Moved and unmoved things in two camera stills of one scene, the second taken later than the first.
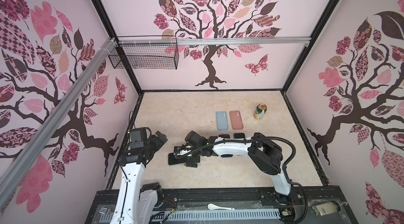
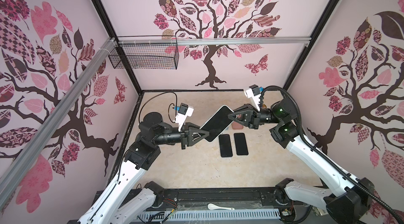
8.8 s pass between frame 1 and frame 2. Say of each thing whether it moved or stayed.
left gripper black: moved
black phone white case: moved
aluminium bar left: stayed
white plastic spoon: stayed
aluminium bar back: stayed
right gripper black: moved
